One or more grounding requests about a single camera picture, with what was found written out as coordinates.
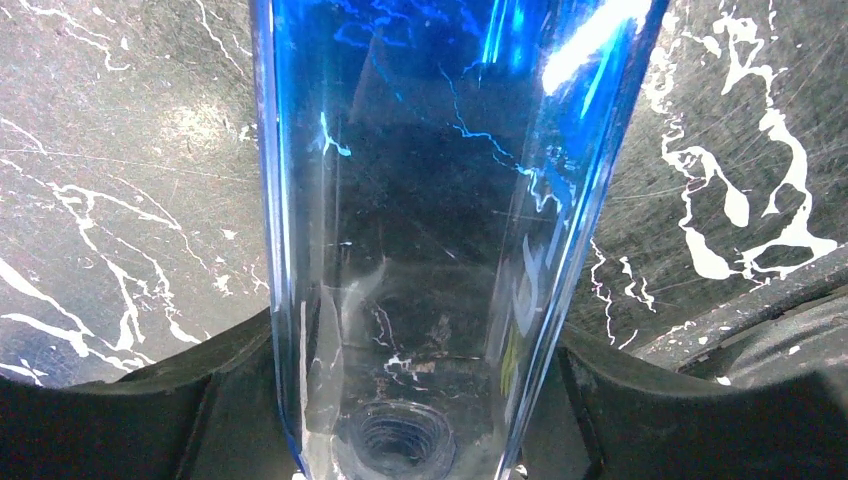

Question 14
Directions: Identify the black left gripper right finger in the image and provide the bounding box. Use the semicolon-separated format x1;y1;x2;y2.
521;326;847;479

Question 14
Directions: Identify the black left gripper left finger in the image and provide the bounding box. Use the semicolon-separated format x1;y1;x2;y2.
1;311;296;479

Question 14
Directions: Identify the blue square glass bottle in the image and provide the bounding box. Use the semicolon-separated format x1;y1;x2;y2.
251;0;668;479

